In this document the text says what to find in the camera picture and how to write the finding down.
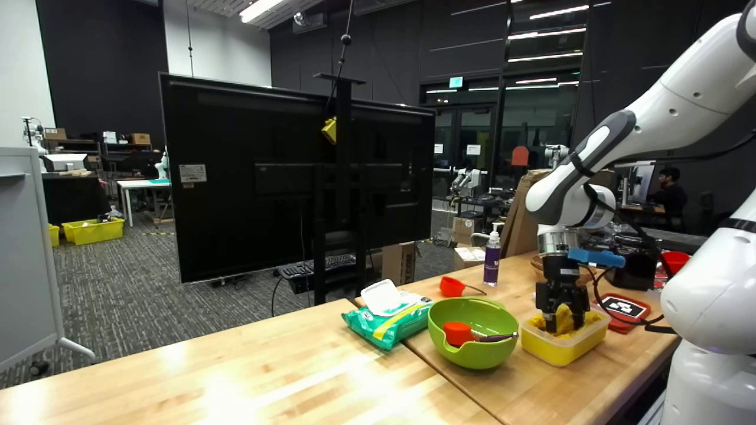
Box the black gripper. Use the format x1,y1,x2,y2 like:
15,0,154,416
535,254,593,334

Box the yellow knitted item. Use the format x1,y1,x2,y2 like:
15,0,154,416
531,302,590,339

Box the clear plastic lunch box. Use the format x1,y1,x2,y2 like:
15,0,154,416
521,306,612,368

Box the large cardboard box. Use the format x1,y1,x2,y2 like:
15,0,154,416
501,167,556,260

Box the small cardboard box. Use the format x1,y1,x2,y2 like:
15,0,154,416
381,238,421,286

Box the red lid with marker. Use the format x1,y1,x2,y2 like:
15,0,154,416
595,291,652,336

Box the purple pump bottle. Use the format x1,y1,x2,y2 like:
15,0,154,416
482,220,507,288

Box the green plastic bowl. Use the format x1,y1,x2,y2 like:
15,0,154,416
426,295,523,373

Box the red measuring scoop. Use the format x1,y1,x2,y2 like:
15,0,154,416
442,319,521,349

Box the red measuring cup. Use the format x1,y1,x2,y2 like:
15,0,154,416
437,273,469,299

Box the red lidded jar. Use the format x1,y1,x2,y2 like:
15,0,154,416
658,247,694,282

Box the seated person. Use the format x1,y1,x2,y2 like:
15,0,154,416
645,162,693,231

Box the green wet wipes pack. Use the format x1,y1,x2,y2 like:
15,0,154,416
341,276,436,355

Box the black monitor stand pole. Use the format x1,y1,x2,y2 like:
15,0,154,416
309,0,368,306

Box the large black monitor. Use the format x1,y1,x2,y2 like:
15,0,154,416
159,71,437,286

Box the yellow storage bin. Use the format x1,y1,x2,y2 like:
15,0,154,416
59,214,127,247

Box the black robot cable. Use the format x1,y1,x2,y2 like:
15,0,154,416
587,184,680,336

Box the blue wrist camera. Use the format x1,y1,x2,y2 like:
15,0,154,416
566,247,628,272

